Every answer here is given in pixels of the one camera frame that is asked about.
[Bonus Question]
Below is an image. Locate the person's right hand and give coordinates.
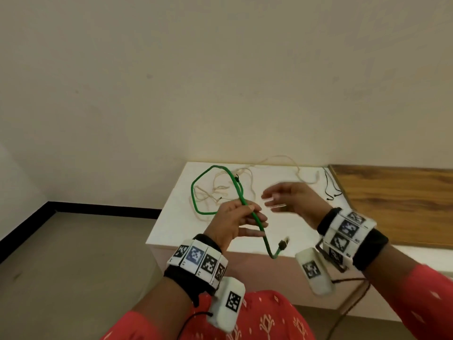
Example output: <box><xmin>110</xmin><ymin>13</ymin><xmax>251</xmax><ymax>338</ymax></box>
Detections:
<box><xmin>261</xmin><ymin>182</ymin><xmax>333</xmax><ymax>230</ymax></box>

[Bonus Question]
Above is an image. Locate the person's left hand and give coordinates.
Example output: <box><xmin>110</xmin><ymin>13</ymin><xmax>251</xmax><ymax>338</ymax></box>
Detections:
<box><xmin>203</xmin><ymin>199</ymin><xmax>269</xmax><ymax>254</ymax></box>

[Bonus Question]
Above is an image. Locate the beige cable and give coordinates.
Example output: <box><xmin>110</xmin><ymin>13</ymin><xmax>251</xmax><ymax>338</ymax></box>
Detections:
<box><xmin>193</xmin><ymin>155</ymin><xmax>320</xmax><ymax>218</ymax></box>

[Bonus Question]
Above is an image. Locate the green network cable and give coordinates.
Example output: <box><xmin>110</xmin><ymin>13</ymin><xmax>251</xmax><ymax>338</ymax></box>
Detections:
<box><xmin>190</xmin><ymin>164</ymin><xmax>291</xmax><ymax>260</ymax></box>

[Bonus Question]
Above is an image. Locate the person's right forearm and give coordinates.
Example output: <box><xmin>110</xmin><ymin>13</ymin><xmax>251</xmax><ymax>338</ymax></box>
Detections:
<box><xmin>362</xmin><ymin>244</ymin><xmax>453</xmax><ymax>340</ymax></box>

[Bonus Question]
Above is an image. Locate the person's left forearm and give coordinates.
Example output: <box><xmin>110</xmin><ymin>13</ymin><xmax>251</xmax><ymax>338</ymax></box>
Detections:
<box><xmin>101</xmin><ymin>278</ymin><xmax>193</xmax><ymax>340</ymax></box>

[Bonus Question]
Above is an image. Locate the black wristband with marker tags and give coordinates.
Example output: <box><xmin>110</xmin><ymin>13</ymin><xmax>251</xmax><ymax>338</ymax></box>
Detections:
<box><xmin>316</xmin><ymin>207</ymin><xmax>389</xmax><ymax>272</ymax></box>
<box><xmin>163</xmin><ymin>234</ymin><xmax>229</xmax><ymax>307</ymax></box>

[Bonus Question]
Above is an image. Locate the white low table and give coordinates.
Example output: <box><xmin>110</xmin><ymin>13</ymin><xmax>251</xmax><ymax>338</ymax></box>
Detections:
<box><xmin>146</xmin><ymin>161</ymin><xmax>453</xmax><ymax>323</ymax></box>

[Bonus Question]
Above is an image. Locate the white marker cube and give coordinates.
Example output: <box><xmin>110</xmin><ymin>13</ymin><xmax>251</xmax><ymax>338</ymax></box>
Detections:
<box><xmin>294</xmin><ymin>247</ymin><xmax>336</xmax><ymax>296</ymax></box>

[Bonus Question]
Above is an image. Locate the wooden board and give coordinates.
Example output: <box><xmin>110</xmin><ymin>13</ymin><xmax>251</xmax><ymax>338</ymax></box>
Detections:
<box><xmin>328</xmin><ymin>164</ymin><xmax>453</xmax><ymax>249</ymax></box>

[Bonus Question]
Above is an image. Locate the black baseboard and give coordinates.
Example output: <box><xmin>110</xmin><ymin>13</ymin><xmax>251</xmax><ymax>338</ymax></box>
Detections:
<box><xmin>0</xmin><ymin>201</ymin><xmax>163</xmax><ymax>264</ymax></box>

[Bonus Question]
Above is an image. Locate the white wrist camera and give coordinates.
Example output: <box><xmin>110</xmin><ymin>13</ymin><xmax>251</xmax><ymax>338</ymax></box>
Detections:
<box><xmin>207</xmin><ymin>277</ymin><xmax>246</xmax><ymax>333</ymax></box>

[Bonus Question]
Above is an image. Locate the black camera cable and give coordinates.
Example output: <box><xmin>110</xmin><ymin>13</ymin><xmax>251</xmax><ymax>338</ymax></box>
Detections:
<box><xmin>176</xmin><ymin>311</ymin><xmax>214</xmax><ymax>340</ymax></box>
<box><xmin>325</xmin><ymin>278</ymin><xmax>371</xmax><ymax>340</ymax></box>

